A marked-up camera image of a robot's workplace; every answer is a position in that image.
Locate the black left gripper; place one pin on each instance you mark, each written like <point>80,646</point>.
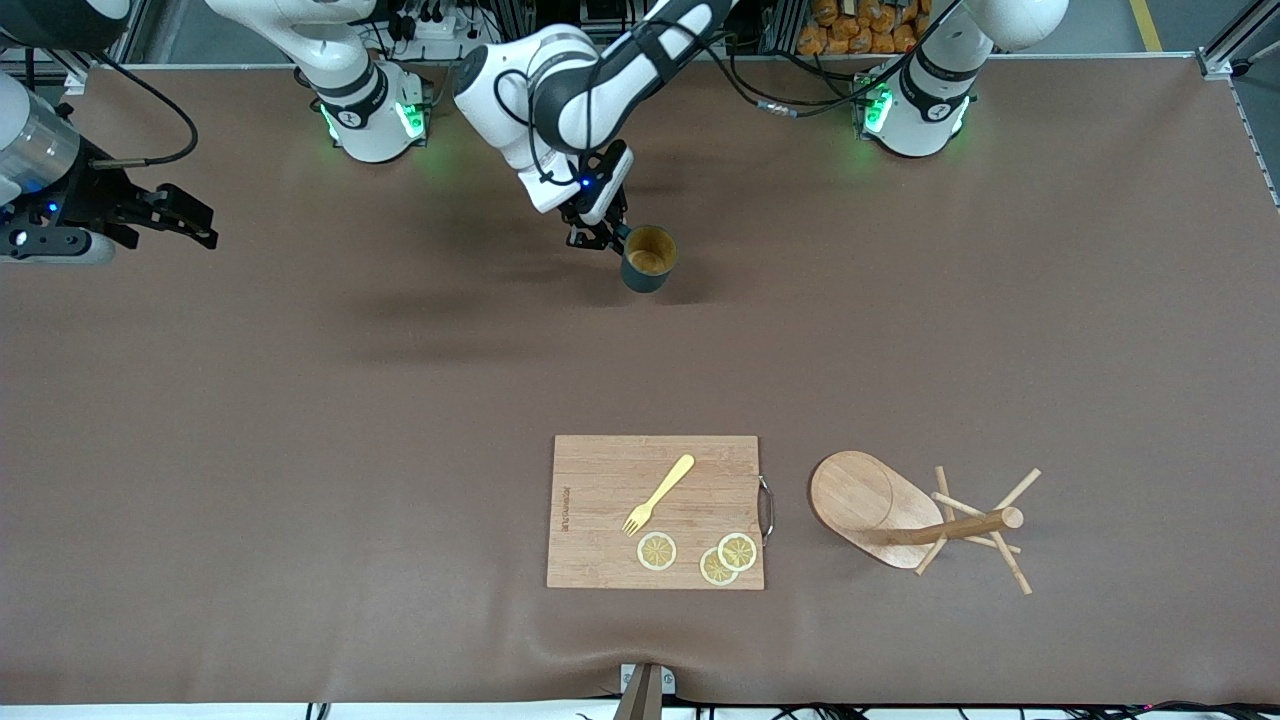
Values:
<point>590,226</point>

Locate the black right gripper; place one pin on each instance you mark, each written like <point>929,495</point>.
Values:
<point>95,192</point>

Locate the dark green ribbed cup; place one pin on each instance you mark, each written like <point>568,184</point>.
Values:
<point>645,275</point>

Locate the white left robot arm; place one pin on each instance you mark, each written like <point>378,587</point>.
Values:
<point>510,110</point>

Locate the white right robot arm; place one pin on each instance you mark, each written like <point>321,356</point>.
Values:
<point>370,110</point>

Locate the wooden cup rack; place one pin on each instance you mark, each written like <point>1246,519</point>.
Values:
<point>850,495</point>

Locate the yellow plastic fork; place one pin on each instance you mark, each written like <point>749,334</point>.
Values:
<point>660,492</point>

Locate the bamboo cutting board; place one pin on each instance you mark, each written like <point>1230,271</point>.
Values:
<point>600,500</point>

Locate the white power strip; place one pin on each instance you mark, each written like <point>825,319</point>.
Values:
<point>430,28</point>

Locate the pile of orange items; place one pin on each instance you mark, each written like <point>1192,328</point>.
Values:
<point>850,35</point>

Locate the lemon slice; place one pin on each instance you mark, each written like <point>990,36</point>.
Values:
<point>738,551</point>
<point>657,551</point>
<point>712,572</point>

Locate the brown table mat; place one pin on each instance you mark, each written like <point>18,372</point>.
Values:
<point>300,550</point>

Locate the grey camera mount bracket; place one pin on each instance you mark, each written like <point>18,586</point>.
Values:
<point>643,695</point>

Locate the aluminium frame post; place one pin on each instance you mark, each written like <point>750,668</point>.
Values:
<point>1225,55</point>

